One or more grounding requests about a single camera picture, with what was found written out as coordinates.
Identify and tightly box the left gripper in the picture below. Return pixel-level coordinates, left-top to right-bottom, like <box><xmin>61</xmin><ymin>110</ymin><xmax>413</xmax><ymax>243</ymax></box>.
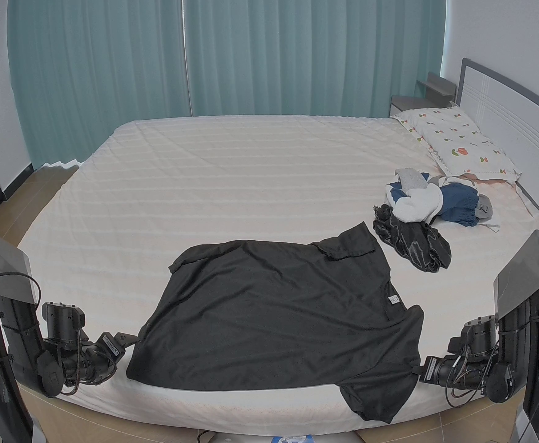
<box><xmin>84</xmin><ymin>333</ymin><xmax>125</xmax><ymax>379</ymax></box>

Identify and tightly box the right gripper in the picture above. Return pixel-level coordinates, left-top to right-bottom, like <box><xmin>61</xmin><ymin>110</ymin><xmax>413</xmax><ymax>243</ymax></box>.
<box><xmin>419</xmin><ymin>357</ymin><xmax>461</xmax><ymax>386</ymax></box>

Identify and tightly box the black T-shirt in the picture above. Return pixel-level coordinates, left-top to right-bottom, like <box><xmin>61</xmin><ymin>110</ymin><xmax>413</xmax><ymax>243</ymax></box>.
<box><xmin>125</xmin><ymin>222</ymin><xmax>424</xmax><ymax>422</ymax></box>

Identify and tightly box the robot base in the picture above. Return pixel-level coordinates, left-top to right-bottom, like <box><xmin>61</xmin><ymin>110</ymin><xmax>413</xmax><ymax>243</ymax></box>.
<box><xmin>205</xmin><ymin>434</ymin><xmax>325</xmax><ymax>443</ymax></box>

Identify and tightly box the pile of clothes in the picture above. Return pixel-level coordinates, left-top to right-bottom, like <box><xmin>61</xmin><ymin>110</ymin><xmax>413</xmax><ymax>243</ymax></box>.
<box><xmin>385</xmin><ymin>167</ymin><xmax>501</xmax><ymax>233</ymax></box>

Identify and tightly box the black printed garment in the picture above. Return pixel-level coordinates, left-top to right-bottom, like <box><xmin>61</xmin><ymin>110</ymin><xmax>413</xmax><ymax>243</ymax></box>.
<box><xmin>373</xmin><ymin>203</ymin><xmax>451</xmax><ymax>273</ymax></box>

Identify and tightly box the white printed pillow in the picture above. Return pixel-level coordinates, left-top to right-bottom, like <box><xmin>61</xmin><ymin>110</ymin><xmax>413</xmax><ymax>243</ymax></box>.
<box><xmin>396</xmin><ymin>104</ymin><xmax>523</xmax><ymax>181</ymax></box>

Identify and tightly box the bed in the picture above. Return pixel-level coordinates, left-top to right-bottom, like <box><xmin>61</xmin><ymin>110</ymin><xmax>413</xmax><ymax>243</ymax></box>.
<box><xmin>0</xmin><ymin>57</ymin><xmax>539</xmax><ymax>433</ymax></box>

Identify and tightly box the grey bedside table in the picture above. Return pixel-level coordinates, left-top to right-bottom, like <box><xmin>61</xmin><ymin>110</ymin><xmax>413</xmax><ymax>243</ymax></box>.
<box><xmin>391</xmin><ymin>72</ymin><xmax>457</xmax><ymax>118</ymax></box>

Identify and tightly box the blue-green curtain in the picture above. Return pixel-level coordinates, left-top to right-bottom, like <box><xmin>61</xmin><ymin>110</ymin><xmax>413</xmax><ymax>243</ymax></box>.
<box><xmin>7</xmin><ymin>0</ymin><xmax>191</xmax><ymax>170</ymax></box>
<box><xmin>183</xmin><ymin>0</ymin><xmax>448</xmax><ymax>119</ymax></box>

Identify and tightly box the black cable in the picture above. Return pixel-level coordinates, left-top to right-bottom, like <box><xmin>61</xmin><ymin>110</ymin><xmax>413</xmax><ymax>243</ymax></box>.
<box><xmin>0</xmin><ymin>271</ymin><xmax>40</xmax><ymax>305</ymax></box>

